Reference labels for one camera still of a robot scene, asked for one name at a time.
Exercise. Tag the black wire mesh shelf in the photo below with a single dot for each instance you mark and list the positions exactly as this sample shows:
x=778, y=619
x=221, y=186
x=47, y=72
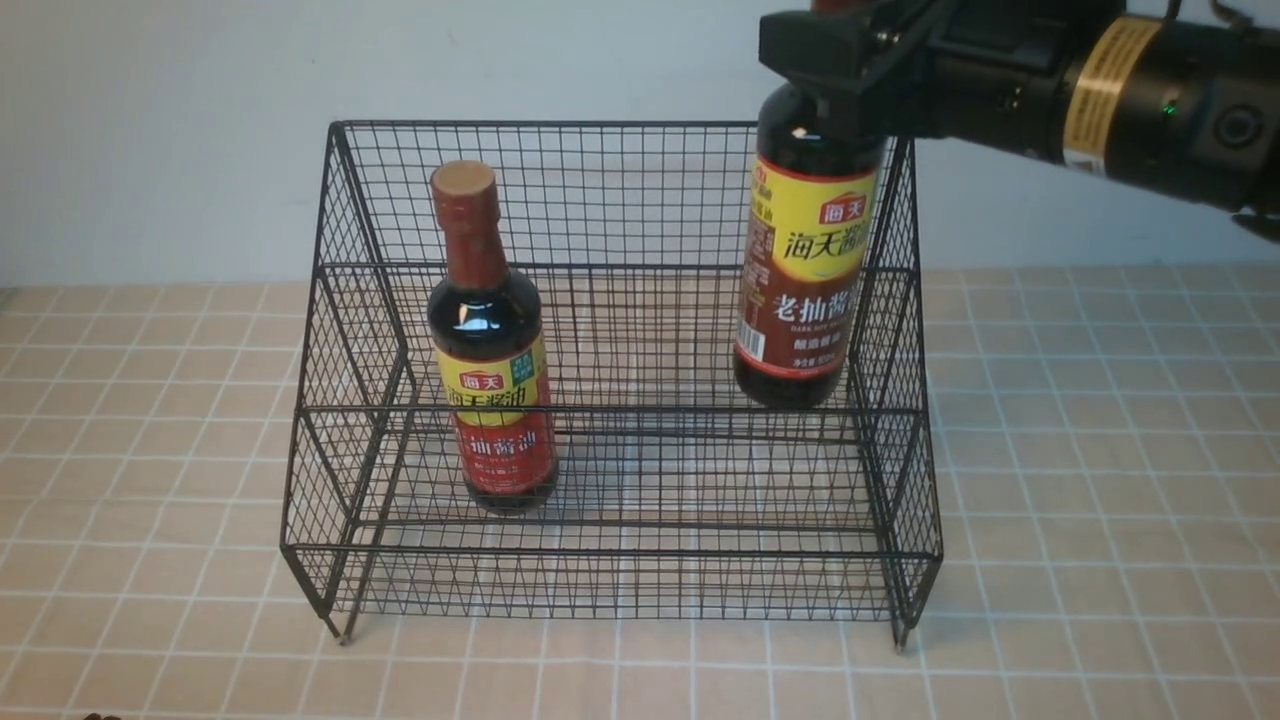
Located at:
x=677, y=496

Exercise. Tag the soy sauce bottle red label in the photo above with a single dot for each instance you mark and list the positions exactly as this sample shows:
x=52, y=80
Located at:
x=484, y=319

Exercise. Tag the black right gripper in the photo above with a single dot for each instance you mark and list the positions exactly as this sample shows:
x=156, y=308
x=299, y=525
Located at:
x=992, y=73

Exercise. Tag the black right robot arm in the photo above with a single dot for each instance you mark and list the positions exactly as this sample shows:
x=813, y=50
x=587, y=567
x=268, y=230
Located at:
x=1183, y=110

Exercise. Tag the soy sauce bottle brown label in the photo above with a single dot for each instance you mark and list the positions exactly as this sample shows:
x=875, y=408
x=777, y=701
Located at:
x=811, y=207

